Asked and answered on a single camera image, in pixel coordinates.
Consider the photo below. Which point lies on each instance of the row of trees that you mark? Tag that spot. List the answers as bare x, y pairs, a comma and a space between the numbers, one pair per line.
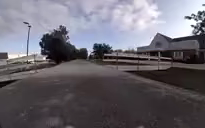
80, 53

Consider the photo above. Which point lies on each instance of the pale side road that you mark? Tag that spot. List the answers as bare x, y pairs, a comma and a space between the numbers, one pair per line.
196, 66

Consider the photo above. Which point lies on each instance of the large dark tree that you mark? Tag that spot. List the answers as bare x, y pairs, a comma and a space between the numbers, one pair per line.
56, 46

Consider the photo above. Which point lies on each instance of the grey asphalt path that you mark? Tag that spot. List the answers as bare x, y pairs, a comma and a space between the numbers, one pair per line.
90, 90

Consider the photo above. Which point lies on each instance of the grey gabled building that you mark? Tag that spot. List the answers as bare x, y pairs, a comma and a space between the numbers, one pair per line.
186, 46

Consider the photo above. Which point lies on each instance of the tree beside gabled building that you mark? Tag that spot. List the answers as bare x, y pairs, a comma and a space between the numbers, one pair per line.
203, 20

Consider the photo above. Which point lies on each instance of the grass strip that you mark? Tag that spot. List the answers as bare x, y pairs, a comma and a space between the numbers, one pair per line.
183, 78

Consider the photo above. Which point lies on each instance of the white rail fence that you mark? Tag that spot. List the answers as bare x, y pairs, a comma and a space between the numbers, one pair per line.
158, 60

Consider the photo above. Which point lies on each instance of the tall leafy tree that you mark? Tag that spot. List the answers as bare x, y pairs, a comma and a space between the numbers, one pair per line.
101, 50

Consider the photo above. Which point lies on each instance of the street lamp pole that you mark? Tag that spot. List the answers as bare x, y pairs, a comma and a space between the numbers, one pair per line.
28, 40

